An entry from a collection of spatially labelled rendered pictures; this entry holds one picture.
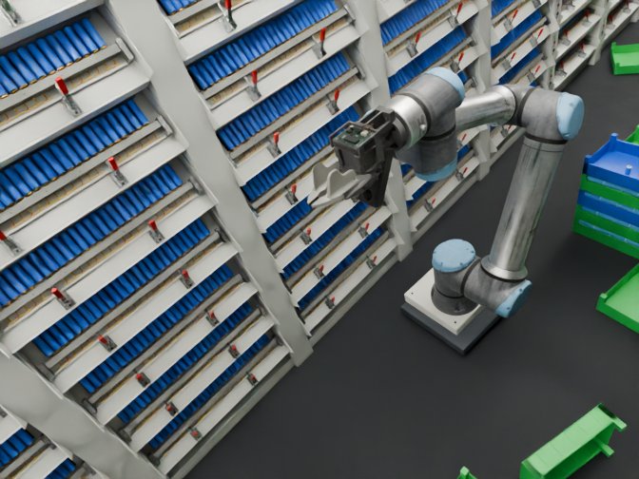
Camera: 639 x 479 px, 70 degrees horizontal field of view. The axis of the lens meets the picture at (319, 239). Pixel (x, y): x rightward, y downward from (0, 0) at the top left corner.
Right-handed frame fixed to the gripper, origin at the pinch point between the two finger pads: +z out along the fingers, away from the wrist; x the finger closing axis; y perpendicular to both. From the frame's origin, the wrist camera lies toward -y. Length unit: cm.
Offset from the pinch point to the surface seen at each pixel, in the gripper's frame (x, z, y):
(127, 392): -53, 51, -61
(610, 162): 2, -137, -86
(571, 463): 43, -30, -113
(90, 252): -56, 32, -17
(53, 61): -60, 13, 22
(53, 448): -51, 72, -56
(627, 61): -46, -286, -126
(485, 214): -40, -115, -119
